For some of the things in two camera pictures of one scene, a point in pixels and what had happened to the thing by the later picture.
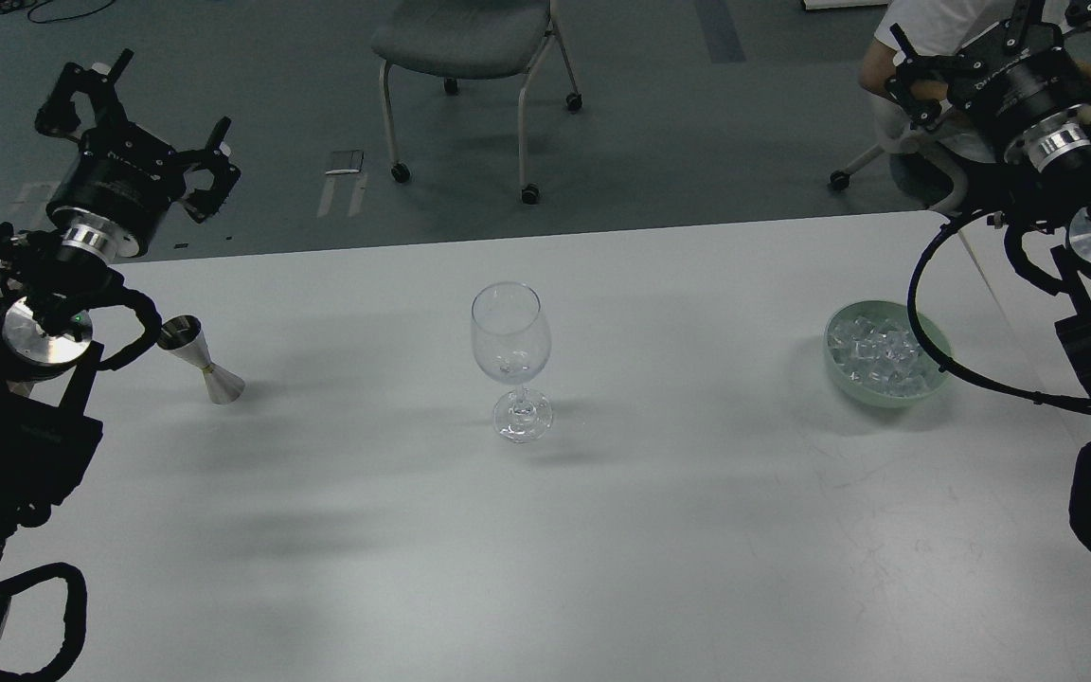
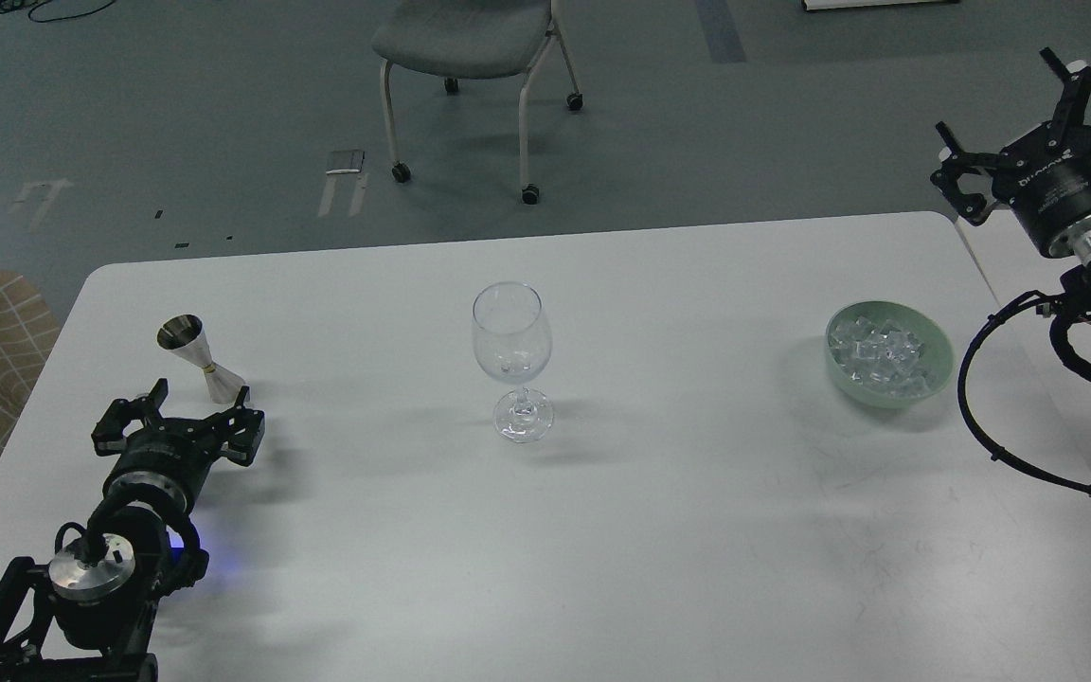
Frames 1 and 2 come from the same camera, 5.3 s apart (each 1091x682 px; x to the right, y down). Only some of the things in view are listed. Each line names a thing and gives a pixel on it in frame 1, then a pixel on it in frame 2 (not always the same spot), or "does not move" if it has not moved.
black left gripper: [112, 197] → [171, 453]
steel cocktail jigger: [183, 335] does not move
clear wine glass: [510, 337] does not move
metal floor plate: [347, 162] does not move
